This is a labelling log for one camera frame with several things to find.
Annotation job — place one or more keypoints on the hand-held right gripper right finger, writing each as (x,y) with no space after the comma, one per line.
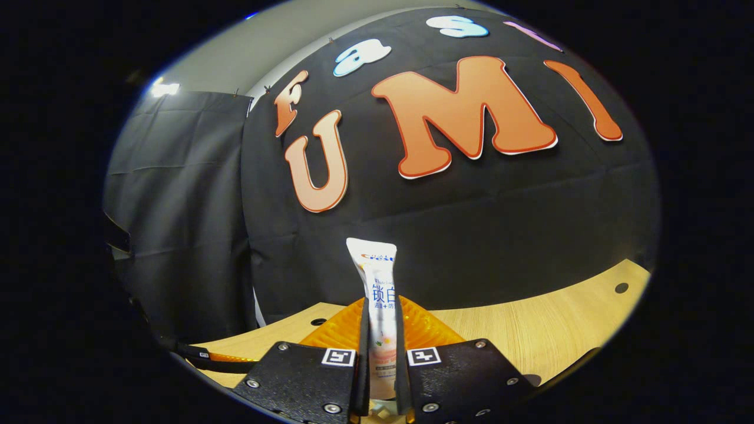
(402,365)

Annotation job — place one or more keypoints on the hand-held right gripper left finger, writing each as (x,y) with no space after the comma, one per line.
(362,365)

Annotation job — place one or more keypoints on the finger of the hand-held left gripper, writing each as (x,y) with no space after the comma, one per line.
(200,355)

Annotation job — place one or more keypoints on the white toothpaste tube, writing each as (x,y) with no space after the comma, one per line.
(380,277)

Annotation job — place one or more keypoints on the wooden desktop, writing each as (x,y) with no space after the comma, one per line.
(530,335)

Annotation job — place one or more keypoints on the ceiling light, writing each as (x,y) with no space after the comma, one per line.
(165,88)

